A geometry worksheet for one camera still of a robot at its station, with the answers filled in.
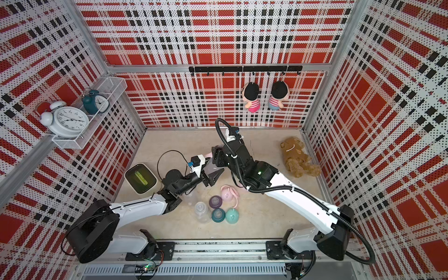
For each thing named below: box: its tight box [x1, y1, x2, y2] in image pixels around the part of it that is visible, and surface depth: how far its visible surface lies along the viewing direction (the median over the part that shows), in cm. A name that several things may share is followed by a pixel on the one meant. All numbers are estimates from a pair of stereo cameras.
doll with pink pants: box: [242, 82, 261, 113], surface depth 98 cm
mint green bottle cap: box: [225, 208, 240, 225], surface depth 82 cm
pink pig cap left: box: [220, 185, 234, 202], surface depth 89 cm
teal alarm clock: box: [81, 89, 110, 115], surface depth 73 cm
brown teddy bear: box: [280, 137, 321, 178], surface depth 99 cm
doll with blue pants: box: [268, 80, 290, 111], surface depth 96 cm
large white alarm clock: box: [39, 100, 90, 139], surface depth 63 cm
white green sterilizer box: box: [123, 162, 161, 195], surface depth 93 cm
